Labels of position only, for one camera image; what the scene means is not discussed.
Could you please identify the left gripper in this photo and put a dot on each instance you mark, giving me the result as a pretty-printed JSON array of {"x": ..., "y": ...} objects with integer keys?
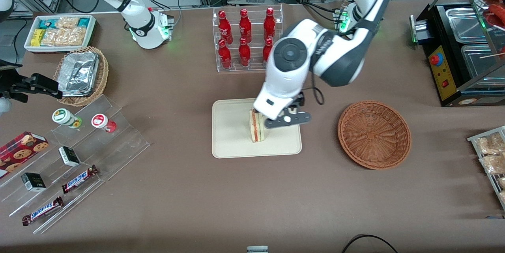
[{"x": 300, "y": 102}]

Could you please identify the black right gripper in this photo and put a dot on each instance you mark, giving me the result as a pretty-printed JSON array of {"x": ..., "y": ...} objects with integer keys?
[{"x": 24, "y": 84}]

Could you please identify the triangular layered sandwich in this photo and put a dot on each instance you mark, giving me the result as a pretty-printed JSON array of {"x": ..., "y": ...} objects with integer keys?
[{"x": 256, "y": 131}]

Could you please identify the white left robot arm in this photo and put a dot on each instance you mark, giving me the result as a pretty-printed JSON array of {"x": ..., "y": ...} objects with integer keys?
[{"x": 335, "y": 55}]

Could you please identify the beige plastic tray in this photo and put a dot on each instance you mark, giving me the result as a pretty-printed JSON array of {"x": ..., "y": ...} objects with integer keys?
[{"x": 232, "y": 134}]

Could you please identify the tan wicker basket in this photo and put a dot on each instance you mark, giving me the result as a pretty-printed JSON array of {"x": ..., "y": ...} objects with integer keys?
[{"x": 103, "y": 75}]

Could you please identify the brown round wicker basket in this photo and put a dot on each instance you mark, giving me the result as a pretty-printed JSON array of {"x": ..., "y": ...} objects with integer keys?
[{"x": 375, "y": 138}]

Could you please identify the green lid cup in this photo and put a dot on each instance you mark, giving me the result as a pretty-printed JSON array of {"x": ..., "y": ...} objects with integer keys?
[{"x": 63, "y": 117}]

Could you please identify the silver foil container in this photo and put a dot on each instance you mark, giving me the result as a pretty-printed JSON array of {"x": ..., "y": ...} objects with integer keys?
[{"x": 79, "y": 73}]

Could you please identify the yellow snack pack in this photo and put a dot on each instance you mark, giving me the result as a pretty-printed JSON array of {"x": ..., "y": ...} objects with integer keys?
[{"x": 37, "y": 37}]

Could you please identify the clear rice cracker bag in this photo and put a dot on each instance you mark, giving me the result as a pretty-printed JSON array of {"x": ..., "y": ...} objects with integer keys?
[
  {"x": 51, "y": 38},
  {"x": 68, "y": 23},
  {"x": 74, "y": 36}
]

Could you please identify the teal snack pack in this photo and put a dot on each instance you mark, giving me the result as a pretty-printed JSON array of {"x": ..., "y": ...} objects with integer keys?
[
  {"x": 83, "y": 22},
  {"x": 46, "y": 23}
]

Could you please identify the red lid cup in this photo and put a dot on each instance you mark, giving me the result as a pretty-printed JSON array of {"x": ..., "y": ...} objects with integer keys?
[{"x": 100, "y": 121}]

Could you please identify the red cookie box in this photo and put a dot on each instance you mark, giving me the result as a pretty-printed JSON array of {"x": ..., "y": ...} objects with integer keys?
[{"x": 19, "y": 152}]

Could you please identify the red cola bottle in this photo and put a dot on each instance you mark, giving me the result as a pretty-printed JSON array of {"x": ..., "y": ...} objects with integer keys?
[
  {"x": 224, "y": 28},
  {"x": 245, "y": 26},
  {"x": 224, "y": 56},
  {"x": 269, "y": 25},
  {"x": 267, "y": 49},
  {"x": 244, "y": 55}
]

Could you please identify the small black box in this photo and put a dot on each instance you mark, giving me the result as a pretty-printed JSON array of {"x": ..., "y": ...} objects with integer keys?
[
  {"x": 33, "y": 182},
  {"x": 69, "y": 156}
]

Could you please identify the white rectangular snack bin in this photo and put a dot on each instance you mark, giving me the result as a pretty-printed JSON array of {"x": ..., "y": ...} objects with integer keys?
[{"x": 92, "y": 28}]

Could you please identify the snickers chocolate bar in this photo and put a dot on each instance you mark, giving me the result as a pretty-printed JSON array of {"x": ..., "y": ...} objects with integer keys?
[
  {"x": 79, "y": 179},
  {"x": 42, "y": 210}
]

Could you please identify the clear acrylic stepped display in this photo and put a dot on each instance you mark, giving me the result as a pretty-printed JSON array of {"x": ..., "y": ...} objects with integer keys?
[{"x": 126, "y": 142}]

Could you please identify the clear acrylic bottle rack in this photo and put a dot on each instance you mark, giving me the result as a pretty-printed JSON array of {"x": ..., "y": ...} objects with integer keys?
[{"x": 254, "y": 8}]

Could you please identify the small grey device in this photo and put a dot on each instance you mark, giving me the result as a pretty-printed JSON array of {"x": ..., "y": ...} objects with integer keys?
[{"x": 257, "y": 249}]

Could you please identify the grey box with green light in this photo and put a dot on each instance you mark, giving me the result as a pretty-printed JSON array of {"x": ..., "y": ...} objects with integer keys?
[{"x": 418, "y": 30}]

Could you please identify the black food warmer cabinet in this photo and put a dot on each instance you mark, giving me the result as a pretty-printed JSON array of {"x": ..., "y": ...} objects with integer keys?
[{"x": 444, "y": 75}]

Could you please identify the steel warmer pan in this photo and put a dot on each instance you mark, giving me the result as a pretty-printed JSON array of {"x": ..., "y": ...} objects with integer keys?
[
  {"x": 479, "y": 63},
  {"x": 467, "y": 24}
]

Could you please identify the clear pastry bag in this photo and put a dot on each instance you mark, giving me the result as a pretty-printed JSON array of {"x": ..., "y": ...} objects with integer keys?
[
  {"x": 502, "y": 197},
  {"x": 489, "y": 144},
  {"x": 493, "y": 164},
  {"x": 502, "y": 182}
]

